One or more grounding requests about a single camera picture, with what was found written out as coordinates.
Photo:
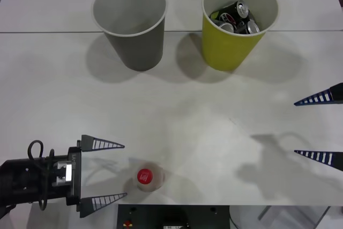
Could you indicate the black robot torso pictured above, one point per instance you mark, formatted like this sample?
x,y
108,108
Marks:
x,y
150,217

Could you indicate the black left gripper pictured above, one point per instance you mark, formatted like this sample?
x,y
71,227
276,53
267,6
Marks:
x,y
75,175

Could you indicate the white table leg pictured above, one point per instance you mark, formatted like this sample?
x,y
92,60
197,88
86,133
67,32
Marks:
x,y
22,217

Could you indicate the black can with red print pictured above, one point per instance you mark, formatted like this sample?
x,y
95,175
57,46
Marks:
x,y
230,11

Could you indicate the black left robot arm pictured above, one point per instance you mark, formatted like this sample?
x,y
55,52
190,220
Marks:
x,y
18,178

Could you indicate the clear bottle with red cap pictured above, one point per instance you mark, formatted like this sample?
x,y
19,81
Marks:
x,y
145,176

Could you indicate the black can with silver top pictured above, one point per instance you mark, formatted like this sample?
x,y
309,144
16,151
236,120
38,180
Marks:
x,y
252,27

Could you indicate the grey plastic bin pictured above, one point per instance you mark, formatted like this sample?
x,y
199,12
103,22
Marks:
x,y
142,49

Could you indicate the silver-topped can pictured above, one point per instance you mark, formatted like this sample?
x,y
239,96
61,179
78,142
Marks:
x,y
226,26

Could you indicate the yellow-green plastic bin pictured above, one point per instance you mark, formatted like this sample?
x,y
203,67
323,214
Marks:
x,y
227,49

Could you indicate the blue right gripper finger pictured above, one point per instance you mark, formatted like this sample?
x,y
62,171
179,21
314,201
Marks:
x,y
336,95
335,158

